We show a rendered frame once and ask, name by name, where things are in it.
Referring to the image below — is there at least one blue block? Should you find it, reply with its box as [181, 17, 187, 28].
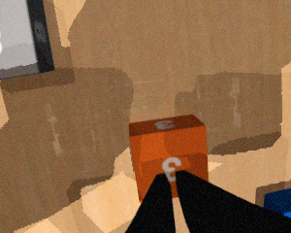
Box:
[263, 187, 291, 218]

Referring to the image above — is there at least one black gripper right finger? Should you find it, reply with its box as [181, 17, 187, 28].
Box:
[176, 171, 291, 233]

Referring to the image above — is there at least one orange block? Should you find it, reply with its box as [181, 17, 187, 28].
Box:
[129, 114, 209, 203]

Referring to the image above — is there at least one grey block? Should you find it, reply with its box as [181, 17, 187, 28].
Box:
[0, 0, 55, 81]

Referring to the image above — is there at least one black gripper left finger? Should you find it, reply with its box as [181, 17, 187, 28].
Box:
[125, 174, 177, 233]

